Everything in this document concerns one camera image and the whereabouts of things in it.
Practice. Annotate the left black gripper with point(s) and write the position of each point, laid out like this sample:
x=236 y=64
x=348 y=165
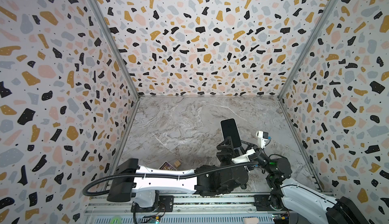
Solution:
x=230 y=154

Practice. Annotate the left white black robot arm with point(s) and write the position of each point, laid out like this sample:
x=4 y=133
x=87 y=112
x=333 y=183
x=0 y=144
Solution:
x=143 y=184

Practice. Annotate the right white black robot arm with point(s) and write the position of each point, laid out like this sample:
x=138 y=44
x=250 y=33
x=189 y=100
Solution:
x=288 y=193

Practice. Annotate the small tan wooden block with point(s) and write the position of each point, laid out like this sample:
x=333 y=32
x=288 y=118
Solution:
x=177 y=164

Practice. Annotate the colourful printed card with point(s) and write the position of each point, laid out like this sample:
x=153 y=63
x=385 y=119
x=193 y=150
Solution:
x=167 y=166

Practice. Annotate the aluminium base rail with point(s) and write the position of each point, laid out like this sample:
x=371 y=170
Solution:
x=235 y=208

